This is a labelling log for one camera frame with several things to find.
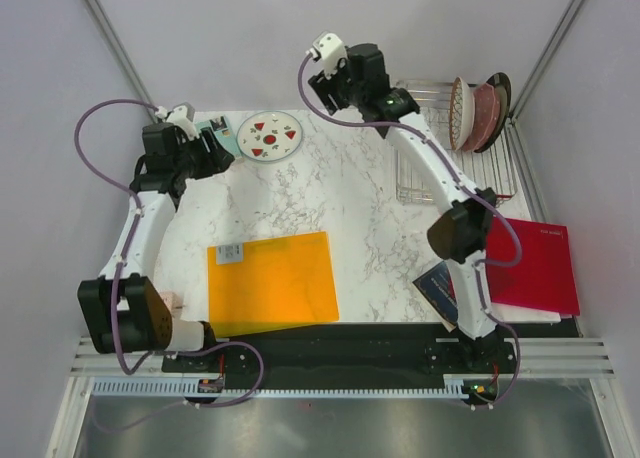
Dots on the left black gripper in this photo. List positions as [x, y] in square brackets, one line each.
[220, 159]

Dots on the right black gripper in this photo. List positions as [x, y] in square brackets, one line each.
[324, 89]

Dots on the brown rim floral plate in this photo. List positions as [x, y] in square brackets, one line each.
[461, 113]

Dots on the pink polka dot plate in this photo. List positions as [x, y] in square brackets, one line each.
[486, 114]

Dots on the dark rim beige plate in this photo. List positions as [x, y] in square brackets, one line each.
[502, 85]

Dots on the metal wire dish rack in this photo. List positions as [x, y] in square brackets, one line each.
[493, 168]

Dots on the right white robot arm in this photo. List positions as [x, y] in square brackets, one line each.
[460, 234]

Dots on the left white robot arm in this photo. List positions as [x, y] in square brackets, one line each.
[122, 309]

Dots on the teal book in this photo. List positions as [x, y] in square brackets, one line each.
[220, 128]

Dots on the white watermelon pattern plate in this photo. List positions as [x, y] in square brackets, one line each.
[269, 136]

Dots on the orange translucent plastic sheet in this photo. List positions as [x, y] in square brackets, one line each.
[270, 285]

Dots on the pink cube power socket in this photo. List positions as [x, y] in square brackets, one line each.
[173, 302]

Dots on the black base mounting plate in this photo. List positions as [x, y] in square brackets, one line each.
[353, 355]

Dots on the dark blue book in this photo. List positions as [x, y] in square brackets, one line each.
[435, 286]

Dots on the red translucent plastic sheet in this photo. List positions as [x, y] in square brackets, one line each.
[523, 284]

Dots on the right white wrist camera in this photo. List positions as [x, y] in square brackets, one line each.
[330, 51]

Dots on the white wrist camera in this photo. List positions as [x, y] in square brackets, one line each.
[330, 51]
[181, 116]

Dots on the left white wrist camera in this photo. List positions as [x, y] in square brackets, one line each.
[181, 116]

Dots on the left aluminium frame post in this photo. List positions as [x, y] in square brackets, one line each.
[117, 49]

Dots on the aluminium frame post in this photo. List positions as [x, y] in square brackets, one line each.
[117, 49]
[560, 32]

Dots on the right aluminium frame post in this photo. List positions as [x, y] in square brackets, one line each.
[560, 32]

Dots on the white slotted cable duct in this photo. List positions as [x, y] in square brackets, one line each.
[191, 387]

